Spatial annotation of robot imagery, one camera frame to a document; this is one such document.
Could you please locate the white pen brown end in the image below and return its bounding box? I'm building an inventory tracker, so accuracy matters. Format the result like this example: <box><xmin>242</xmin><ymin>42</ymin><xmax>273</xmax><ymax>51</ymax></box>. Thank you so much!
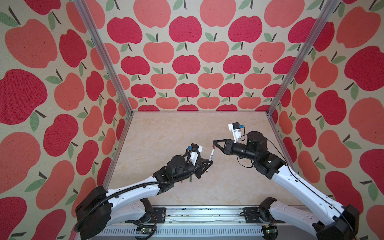
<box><xmin>209</xmin><ymin>149</ymin><xmax>215</xmax><ymax>162</ymax></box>

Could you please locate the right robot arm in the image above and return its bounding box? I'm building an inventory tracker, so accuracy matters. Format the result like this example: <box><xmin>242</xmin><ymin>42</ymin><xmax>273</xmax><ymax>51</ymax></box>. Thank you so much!
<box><xmin>213</xmin><ymin>131</ymin><xmax>360</xmax><ymax>240</ymax></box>

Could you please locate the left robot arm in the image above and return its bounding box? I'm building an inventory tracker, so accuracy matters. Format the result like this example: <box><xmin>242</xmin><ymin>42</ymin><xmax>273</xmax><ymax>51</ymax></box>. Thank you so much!
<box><xmin>74</xmin><ymin>150</ymin><xmax>213</xmax><ymax>240</ymax></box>

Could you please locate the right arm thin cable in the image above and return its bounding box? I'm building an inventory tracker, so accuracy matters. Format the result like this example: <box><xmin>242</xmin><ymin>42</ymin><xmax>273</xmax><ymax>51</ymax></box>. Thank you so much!
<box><xmin>236</xmin><ymin>136</ymin><xmax>358</xmax><ymax>240</ymax></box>

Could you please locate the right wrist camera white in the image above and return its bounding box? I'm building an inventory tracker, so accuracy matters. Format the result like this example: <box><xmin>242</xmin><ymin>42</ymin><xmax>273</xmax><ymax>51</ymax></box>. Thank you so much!
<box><xmin>228</xmin><ymin>122</ymin><xmax>244</xmax><ymax>143</ymax></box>

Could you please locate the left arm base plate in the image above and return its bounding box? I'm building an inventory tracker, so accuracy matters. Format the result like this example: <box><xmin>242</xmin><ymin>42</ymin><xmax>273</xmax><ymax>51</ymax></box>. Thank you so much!
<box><xmin>125</xmin><ymin>197</ymin><xmax>166</xmax><ymax>224</ymax></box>

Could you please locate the aluminium front rail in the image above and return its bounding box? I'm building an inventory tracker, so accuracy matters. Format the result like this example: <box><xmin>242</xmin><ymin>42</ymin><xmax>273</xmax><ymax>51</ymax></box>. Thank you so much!
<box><xmin>98</xmin><ymin>206</ymin><xmax>316</xmax><ymax>240</ymax></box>

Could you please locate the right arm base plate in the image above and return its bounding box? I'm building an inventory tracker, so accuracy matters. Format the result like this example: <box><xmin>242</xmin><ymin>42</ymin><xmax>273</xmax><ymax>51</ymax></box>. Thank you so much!
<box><xmin>239</xmin><ymin>197</ymin><xmax>277</xmax><ymax>224</ymax></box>

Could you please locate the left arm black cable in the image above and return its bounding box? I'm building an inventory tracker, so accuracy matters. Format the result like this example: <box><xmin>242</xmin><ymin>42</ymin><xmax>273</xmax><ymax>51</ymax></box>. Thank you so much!
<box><xmin>73</xmin><ymin>148</ymin><xmax>203</xmax><ymax>233</ymax></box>

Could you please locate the right aluminium frame post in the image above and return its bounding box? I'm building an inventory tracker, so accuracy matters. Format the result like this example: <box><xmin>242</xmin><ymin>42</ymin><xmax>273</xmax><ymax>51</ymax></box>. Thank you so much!
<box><xmin>266</xmin><ymin>0</ymin><xmax>341</xmax><ymax>117</ymax></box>

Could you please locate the aluminium frame post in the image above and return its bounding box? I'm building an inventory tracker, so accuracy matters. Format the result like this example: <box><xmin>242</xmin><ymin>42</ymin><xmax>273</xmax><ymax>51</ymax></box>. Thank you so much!
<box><xmin>266</xmin><ymin>0</ymin><xmax>341</xmax><ymax>117</ymax></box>
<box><xmin>74</xmin><ymin>1</ymin><xmax>134</xmax><ymax>118</ymax></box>

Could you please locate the left aluminium frame post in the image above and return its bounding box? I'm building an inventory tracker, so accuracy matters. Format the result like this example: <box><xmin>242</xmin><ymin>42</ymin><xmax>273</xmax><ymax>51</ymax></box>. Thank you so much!
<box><xmin>74</xmin><ymin>1</ymin><xmax>134</xmax><ymax>118</ymax></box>

